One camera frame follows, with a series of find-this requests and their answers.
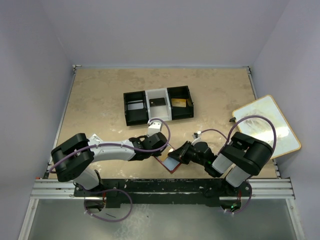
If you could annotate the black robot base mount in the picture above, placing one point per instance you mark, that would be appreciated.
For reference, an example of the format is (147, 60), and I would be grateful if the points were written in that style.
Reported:
(210, 192)

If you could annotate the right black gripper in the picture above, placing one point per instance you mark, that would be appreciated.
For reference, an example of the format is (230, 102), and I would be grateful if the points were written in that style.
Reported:
(179, 153)

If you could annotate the wooden framed whiteboard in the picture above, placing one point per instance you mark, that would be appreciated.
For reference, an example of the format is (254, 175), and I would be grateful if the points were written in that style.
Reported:
(268, 124)

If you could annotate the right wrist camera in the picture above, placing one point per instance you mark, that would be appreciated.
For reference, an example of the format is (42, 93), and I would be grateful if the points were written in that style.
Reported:
(196, 137)

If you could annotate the white card in tray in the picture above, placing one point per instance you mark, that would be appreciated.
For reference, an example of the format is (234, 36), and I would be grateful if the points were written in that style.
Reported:
(135, 106)

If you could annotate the small printed plastic packet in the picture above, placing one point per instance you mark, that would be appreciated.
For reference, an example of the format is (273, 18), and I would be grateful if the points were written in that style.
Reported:
(94, 140)

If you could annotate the gold card in tray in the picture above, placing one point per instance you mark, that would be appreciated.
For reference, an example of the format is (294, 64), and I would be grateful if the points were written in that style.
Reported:
(179, 102)

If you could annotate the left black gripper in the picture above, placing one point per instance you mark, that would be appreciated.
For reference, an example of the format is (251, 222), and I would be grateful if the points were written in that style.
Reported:
(156, 153)

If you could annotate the black card in tray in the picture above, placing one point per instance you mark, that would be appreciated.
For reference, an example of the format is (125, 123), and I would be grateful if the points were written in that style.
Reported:
(156, 102)

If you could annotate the aluminium frame rail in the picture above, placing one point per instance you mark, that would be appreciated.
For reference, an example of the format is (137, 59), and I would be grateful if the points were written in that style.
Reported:
(54, 213)

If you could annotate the black white three-compartment tray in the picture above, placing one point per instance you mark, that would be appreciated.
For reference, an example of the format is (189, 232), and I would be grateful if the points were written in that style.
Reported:
(166, 113)

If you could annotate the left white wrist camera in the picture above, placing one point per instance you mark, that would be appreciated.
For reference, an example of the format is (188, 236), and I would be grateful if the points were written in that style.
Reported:
(154, 127)

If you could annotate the red leather card holder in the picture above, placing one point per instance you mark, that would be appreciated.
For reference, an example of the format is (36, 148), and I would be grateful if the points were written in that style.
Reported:
(169, 164)

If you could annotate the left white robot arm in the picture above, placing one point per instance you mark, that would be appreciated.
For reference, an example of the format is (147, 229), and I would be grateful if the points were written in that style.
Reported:
(71, 159)

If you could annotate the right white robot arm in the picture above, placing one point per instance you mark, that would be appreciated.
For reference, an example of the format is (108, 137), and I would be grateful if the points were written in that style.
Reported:
(246, 153)

